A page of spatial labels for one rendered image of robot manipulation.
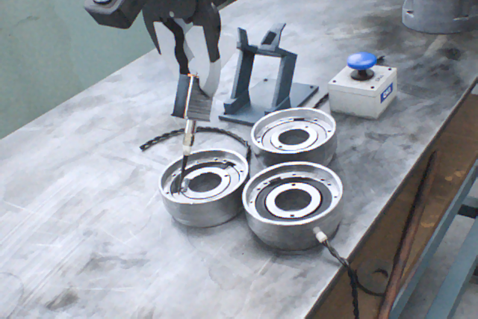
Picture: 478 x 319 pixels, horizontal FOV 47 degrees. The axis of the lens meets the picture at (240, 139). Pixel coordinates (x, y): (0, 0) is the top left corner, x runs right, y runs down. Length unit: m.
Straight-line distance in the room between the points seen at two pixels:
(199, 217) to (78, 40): 1.89
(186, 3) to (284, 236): 0.25
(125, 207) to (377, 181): 0.30
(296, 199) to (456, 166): 0.54
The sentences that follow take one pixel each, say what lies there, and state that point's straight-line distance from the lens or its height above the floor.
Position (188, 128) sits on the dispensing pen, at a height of 0.89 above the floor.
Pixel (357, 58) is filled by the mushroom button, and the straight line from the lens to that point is 0.76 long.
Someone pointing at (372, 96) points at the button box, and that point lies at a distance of 0.75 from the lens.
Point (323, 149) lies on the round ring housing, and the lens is 0.65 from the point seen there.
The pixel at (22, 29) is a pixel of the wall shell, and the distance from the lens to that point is 2.29.
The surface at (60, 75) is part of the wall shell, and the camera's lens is 2.41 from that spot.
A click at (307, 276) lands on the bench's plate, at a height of 0.80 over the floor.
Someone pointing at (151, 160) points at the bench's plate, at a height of 0.80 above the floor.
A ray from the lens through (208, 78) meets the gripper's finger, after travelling 0.59.
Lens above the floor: 1.19
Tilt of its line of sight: 31 degrees down
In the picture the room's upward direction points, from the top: 11 degrees counter-clockwise
